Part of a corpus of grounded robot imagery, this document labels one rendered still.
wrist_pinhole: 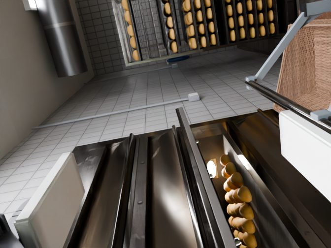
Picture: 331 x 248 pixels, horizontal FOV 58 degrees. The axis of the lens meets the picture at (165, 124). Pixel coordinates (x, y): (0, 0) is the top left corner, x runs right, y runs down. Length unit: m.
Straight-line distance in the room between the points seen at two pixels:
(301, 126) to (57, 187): 0.13
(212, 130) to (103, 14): 3.76
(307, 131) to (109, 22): 5.13
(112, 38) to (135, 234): 4.45
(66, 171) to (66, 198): 0.02
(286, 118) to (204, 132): 1.67
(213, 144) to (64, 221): 1.75
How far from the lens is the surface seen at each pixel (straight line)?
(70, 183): 0.18
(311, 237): 0.97
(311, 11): 1.21
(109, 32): 5.26
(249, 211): 1.49
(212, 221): 0.79
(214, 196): 0.87
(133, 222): 1.10
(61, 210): 0.17
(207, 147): 1.89
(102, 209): 1.23
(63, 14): 3.25
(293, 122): 0.18
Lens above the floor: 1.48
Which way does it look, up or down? 1 degrees up
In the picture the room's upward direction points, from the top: 101 degrees counter-clockwise
